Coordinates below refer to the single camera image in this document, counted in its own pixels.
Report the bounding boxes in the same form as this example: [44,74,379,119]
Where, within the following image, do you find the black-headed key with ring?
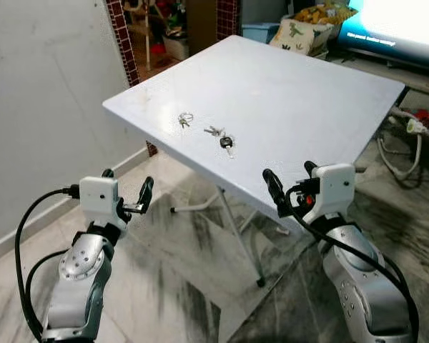
[220,135,236,159]

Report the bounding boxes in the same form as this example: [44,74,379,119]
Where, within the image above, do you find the white folding table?
[102,34,406,288]

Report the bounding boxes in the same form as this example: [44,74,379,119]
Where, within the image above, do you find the dinosaur print pillow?
[270,18,335,58]

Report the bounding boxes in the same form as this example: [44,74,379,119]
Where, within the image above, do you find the red tiled pillar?
[216,0,241,40]
[104,0,142,88]

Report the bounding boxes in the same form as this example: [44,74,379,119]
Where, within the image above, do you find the blue plastic box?
[241,23,281,45]

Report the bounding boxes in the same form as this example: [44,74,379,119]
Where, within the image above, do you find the yellow patterned cushion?
[293,2,358,29]

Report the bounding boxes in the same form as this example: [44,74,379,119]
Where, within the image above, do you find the bright television screen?
[336,0,429,71]

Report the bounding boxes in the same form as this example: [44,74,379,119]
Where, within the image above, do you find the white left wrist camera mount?
[79,177,128,231]

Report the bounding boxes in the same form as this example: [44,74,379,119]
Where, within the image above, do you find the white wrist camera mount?
[311,163,357,224]
[79,177,128,231]

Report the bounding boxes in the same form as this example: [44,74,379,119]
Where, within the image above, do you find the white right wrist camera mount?
[311,163,357,224]

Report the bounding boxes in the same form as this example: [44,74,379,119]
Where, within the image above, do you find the small silver key on ring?
[177,111,195,129]

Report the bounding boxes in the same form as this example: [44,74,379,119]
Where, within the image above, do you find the white power cable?
[375,107,424,181]

